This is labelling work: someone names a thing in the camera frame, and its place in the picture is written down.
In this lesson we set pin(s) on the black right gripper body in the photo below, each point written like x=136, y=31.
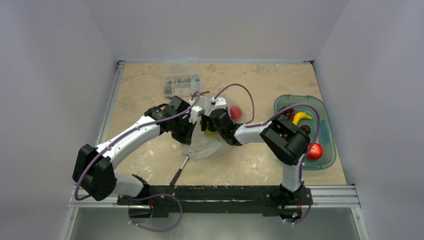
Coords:
x=214, y=122

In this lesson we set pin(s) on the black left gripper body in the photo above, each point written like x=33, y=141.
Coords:
x=182, y=129

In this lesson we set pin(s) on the green fake pear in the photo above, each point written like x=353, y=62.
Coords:
x=209, y=131

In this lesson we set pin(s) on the clear printed plastic bag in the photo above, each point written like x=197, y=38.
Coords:
x=203, y=145

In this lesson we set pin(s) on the dark purple fake grapes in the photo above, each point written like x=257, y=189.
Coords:
x=289, y=113

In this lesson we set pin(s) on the yellow fake banana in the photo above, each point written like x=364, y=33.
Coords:
x=300, y=116

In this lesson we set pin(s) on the red fake apple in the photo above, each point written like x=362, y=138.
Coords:
x=236, y=113
x=316, y=152

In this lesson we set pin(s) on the dark fake plum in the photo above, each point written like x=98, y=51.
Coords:
x=306, y=128

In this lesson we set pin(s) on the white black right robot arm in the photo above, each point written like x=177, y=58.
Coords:
x=287, y=141

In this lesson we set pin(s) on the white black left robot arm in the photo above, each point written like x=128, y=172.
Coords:
x=95, y=166

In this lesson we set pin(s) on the clear plastic screw organizer box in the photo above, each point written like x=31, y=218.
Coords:
x=181, y=77

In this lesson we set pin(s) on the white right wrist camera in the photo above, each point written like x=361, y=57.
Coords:
x=218, y=103

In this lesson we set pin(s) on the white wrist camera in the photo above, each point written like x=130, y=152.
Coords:
x=218, y=103
x=195, y=113

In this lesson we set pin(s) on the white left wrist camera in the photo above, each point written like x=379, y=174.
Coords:
x=195, y=113

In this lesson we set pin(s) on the black handled claw hammer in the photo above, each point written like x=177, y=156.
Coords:
x=178, y=173

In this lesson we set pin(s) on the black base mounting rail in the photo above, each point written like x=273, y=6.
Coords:
x=158, y=201

